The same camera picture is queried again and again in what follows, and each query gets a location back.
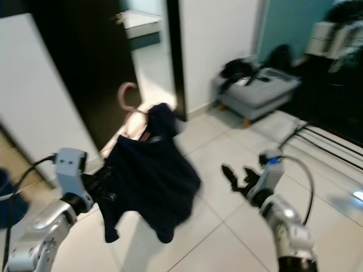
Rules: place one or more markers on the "black metal clothes rack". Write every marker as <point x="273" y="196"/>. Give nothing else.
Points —
<point x="334" y="139"/>

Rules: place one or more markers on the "black T-shirt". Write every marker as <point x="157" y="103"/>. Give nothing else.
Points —
<point x="147" y="181"/>

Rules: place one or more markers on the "black bag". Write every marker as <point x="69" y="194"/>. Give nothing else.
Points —
<point x="239" y="69"/>

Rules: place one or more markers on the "black backpack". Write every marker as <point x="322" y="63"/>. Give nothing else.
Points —
<point x="279" y="58"/>

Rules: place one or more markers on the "dark blue bin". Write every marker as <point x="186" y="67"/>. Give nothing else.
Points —
<point x="5" y="198"/>

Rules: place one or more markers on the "black door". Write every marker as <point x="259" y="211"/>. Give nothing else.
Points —
<point x="85" y="62"/>

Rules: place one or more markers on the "white storage box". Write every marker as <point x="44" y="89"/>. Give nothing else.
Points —
<point x="326" y="38"/>

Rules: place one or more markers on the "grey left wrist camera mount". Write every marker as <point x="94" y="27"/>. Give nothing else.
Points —
<point x="72" y="170"/>

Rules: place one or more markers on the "grey padded ottoman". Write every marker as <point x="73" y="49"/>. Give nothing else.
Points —
<point x="258" y="93"/>

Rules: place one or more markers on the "pink plastic hanger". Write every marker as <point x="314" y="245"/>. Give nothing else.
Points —
<point x="120" y="95"/>

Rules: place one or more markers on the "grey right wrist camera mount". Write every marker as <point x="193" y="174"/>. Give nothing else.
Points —
<point x="271" y="173"/>

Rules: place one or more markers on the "black door frame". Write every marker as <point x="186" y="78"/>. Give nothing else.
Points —
<point x="176" y="56"/>

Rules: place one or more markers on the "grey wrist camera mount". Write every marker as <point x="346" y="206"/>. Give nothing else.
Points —
<point x="72" y="170"/>
<point x="271" y="173"/>

